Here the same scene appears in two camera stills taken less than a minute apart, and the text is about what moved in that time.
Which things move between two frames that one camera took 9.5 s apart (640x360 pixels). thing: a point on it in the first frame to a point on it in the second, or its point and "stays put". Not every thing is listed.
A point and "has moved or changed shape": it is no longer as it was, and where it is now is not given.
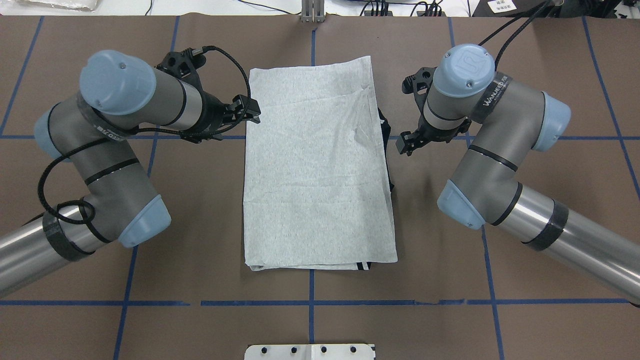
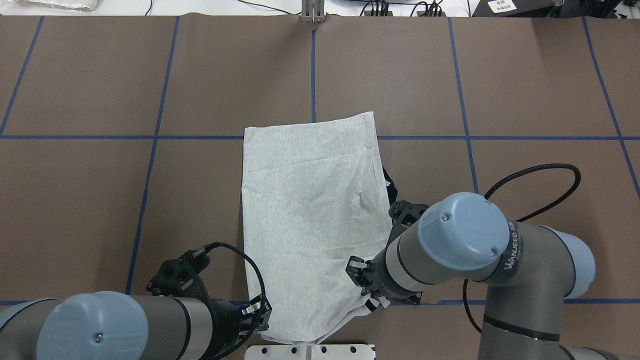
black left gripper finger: x=248 y=104 to x=259 y=305
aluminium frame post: x=312 y=11 stays put
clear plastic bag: x=88 y=5 stays put
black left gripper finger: x=252 y=117 to x=255 y=323
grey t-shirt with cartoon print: x=319 y=184 has moved or changed shape
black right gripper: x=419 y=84 to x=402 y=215
